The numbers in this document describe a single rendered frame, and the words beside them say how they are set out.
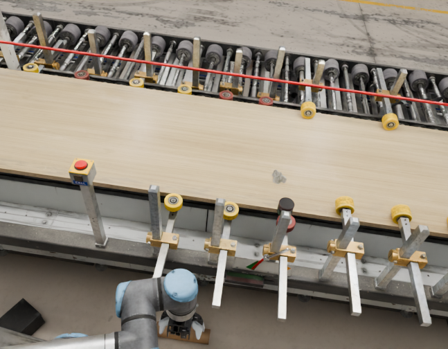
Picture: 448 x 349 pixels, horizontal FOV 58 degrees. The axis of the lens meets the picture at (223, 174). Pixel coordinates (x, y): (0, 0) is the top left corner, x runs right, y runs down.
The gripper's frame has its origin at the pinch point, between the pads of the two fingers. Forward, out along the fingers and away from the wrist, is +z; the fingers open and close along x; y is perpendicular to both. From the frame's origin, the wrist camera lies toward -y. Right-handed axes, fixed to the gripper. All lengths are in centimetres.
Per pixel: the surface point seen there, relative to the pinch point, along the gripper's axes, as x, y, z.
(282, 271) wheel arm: 36.0, -30.1, 7.7
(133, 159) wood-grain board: -37, -76, 4
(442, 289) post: 107, -37, 16
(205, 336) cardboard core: 8, -29, 86
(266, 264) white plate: 31, -37, 17
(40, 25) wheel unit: -106, -150, -16
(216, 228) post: 7.0, -38.5, -4.4
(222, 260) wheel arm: 11.3, -33.0, 9.8
